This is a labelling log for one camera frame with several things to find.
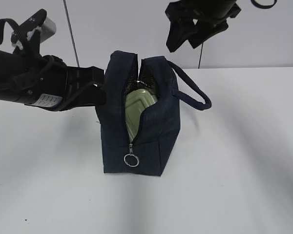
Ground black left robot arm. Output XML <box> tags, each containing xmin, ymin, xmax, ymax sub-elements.
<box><xmin>0</xmin><ymin>19</ymin><xmax>106</xmax><ymax>112</ymax></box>

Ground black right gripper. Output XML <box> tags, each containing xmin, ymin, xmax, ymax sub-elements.
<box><xmin>165</xmin><ymin>0</ymin><xmax>241</xmax><ymax>52</ymax></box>

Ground green lidded glass container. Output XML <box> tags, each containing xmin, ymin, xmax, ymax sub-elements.
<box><xmin>125</xmin><ymin>89</ymin><xmax>158</xmax><ymax>142</ymax></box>

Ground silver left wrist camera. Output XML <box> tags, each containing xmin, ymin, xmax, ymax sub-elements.
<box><xmin>19</xmin><ymin>9</ymin><xmax>57</xmax><ymax>46</ymax></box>

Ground dark blue zipper bag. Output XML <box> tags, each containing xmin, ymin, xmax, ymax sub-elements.
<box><xmin>96</xmin><ymin>51</ymin><xmax>211</xmax><ymax>176</ymax></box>

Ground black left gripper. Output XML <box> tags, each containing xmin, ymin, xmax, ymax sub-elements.
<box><xmin>11</xmin><ymin>55</ymin><xmax>106</xmax><ymax>111</ymax></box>

